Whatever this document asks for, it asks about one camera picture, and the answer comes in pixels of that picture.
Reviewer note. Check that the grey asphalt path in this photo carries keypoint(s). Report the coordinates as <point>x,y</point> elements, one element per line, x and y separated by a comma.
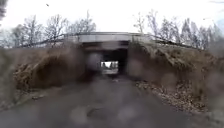
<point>106,106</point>

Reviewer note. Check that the grassy embankment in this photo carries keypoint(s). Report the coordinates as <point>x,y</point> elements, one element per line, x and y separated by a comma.
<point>173,70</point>
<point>43,68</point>

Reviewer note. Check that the row of bare trees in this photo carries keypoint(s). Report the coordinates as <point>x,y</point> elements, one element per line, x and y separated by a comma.
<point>50,30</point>

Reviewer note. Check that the concrete underpass bridge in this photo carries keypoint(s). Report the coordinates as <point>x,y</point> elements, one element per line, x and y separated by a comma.
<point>103,41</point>

